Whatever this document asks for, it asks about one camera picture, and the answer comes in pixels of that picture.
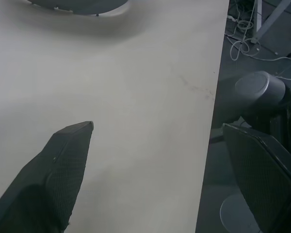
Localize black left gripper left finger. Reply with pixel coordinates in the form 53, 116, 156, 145
0, 120, 95, 233

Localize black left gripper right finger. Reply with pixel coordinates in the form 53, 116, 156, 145
222, 123, 291, 233

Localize round grey base disc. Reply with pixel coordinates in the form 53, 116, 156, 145
219, 193, 263, 233

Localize black robot body part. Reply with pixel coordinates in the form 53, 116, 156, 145
240, 88, 291, 158

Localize dark round robot joint housing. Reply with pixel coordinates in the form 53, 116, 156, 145
234, 70, 288, 122

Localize grey oval tray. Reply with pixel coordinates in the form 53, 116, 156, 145
26, 0, 129, 17

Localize white floor cable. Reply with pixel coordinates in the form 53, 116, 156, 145
226, 0, 291, 81

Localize grey metal frame leg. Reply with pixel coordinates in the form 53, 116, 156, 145
255, 0, 291, 41

